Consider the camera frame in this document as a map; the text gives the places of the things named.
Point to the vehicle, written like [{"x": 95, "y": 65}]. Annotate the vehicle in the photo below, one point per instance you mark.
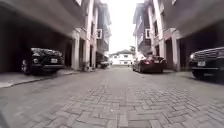
[{"x": 104, "y": 64}]

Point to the white two-storey house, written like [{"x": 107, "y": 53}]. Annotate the white two-storey house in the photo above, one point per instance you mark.
[{"x": 122, "y": 58}]

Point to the grey brick paved road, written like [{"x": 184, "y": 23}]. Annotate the grey brick paved road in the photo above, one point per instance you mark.
[{"x": 113, "y": 100}]

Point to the dark red car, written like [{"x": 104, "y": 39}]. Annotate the dark red car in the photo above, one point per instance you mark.
[{"x": 150, "y": 65}]

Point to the beige multi-storey building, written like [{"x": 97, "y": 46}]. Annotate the beige multi-storey building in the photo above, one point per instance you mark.
[{"x": 40, "y": 16}]

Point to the concrete pavement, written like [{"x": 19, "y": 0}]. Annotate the concrete pavement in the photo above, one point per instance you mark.
[{"x": 20, "y": 78}]

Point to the grey multi-storey building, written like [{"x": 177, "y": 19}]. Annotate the grey multi-storey building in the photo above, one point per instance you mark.
[{"x": 193, "y": 16}]

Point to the large black car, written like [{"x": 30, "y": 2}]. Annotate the large black car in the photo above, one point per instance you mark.
[{"x": 208, "y": 60}]

